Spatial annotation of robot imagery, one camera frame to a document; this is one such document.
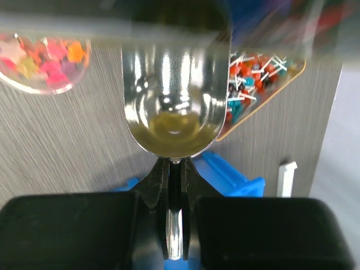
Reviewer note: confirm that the blue plastic bin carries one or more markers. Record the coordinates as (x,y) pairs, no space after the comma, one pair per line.
(220,175)

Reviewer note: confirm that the white clothes rack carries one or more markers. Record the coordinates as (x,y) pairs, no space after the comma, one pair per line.
(285,182)

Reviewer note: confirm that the clear plastic jar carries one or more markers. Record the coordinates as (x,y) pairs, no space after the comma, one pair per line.
(44,65)

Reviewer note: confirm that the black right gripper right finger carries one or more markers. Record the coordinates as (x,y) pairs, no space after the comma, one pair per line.
(257,232)

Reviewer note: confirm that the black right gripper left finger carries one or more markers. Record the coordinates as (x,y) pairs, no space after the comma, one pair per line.
(100,230)

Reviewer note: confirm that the silver metal scoop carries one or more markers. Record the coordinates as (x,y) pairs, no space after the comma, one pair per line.
(175,77)

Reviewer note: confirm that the gold tin of lollipops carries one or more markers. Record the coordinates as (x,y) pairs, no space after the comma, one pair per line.
(255,78)

